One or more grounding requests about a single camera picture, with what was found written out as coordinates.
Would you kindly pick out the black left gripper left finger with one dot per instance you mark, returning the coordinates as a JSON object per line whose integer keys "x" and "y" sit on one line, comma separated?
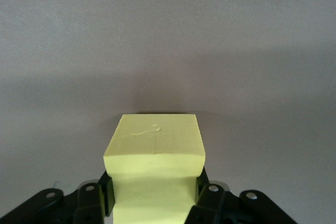
{"x": 86, "y": 205}

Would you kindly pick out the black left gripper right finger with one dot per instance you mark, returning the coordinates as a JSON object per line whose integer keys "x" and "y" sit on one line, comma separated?
{"x": 212, "y": 205}

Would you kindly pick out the yellow foam cube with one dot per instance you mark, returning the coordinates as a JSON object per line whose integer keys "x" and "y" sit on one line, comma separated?
{"x": 155, "y": 142}

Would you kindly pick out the brown table mat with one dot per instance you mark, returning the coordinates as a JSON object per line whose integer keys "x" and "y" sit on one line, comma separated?
{"x": 78, "y": 51}

